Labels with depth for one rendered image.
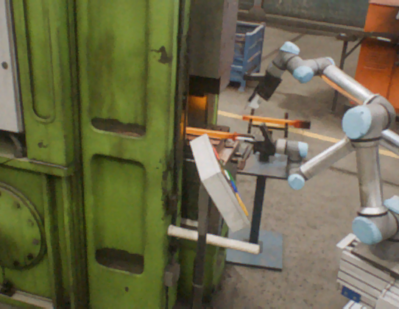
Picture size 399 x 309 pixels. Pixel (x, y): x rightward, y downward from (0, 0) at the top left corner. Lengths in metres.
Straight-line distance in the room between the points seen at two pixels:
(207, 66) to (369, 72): 3.81
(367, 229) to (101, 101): 1.27
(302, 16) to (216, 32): 8.05
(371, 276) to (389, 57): 3.88
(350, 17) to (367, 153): 8.17
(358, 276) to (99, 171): 1.28
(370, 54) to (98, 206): 4.04
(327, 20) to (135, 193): 8.08
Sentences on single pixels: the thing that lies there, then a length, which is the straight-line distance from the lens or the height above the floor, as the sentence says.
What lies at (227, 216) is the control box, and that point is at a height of 1.00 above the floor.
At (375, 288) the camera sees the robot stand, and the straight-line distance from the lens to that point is 2.36.
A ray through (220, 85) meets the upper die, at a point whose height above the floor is 1.32.
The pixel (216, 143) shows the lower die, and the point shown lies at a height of 0.99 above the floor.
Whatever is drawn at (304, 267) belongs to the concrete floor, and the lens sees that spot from 3.44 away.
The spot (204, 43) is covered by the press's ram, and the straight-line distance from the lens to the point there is 2.32.
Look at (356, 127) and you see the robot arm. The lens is 1.96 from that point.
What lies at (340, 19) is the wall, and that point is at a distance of 10.13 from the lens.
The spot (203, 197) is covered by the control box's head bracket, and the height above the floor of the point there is 0.99.
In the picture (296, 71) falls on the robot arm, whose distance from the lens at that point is 2.20.
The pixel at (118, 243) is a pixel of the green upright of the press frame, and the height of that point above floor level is 0.48.
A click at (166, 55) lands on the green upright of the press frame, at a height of 1.52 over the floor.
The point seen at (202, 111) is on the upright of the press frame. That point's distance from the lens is 2.87.
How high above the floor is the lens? 2.08
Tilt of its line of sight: 26 degrees down
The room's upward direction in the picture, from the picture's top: 4 degrees clockwise
